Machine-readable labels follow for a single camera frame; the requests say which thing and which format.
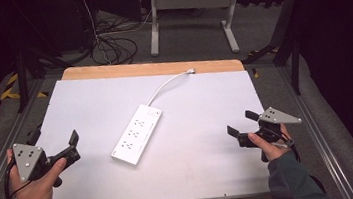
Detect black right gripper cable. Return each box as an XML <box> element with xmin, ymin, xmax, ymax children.
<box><xmin>269</xmin><ymin>122</ymin><xmax>302</xmax><ymax>167</ymax></box>

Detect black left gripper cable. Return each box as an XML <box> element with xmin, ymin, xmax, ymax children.
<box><xmin>0</xmin><ymin>155</ymin><xmax>36</xmax><ymax>199</ymax></box>

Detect white metal desk frame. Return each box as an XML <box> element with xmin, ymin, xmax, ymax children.
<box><xmin>144</xmin><ymin>0</ymin><xmax>248</xmax><ymax>64</ymax></box>

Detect aluminium rail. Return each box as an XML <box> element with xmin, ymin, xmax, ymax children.
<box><xmin>0</xmin><ymin>77</ymin><xmax>60</xmax><ymax>199</ymax></box>
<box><xmin>275</xmin><ymin>58</ymin><xmax>353</xmax><ymax>199</ymax></box>

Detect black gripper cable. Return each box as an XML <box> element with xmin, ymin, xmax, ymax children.
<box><xmin>269</xmin><ymin>122</ymin><xmax>302</xmax><ymax>167</ymax></box>
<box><xmin>0</xmin><ymin>155</ymin><xmax>36</xmax><ymax>199</ymax></box>

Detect black cables on floor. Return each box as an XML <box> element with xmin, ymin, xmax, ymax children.
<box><xmin>79</xmin><ymin>0</ymin><xmax>159</xmax><ymax>67</ymax></box>

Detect white power strip cable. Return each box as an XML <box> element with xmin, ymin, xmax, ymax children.
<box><xmin>143</xmin><ymin>67</ymin><xmax>200</xmax><ymax>108</ymax></box>

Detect yellow black floor tape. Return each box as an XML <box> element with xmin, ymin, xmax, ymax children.
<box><xmin>0</xmin><ymin>69</ymin><xmax>49</xmax><ymax>103</ymax></box>

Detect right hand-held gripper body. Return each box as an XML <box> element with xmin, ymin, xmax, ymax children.
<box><xmin>233</xmin><ymin>103</ymin><xmax>307</xmax><ymax>167</ymax></box>

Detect person's right hand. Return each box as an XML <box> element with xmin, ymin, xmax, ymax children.
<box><xmin>246</xmin><ymin>122</ymin><xmax>295</xmax><ymax>164</ymax></box>

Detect person's left hand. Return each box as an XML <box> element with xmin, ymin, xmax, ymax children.
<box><xmin>4</xmin><ymin>141</ymin><xmax>73</xmax><ymax>199</ymax></box>

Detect white power strip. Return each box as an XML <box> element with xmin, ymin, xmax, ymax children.
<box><xmin>105</xmin><ymin>101</ymin><xmax>169</xmax><ymax>169</ymax></box>

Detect white table sheet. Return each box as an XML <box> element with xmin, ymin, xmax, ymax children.
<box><xmin>0</xmin><ymin>57</ymin><xmax>276</xmax><ymax>199</ymax></box>

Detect black tripod stand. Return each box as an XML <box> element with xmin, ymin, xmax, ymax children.
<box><xmin>10</xmin><ymin>40</ymin><xmax>78</xmax><ymax>114</ymax></box>
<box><xmin>234</xmin><ymin>0</ymin><xmax>311</xmax><ymax>103</ymax></box>

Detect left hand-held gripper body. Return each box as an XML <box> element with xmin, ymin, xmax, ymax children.
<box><xmin>11</xmin><ymin>136</ymin><xmax>85</xmax><ymax>193</ymax></box>

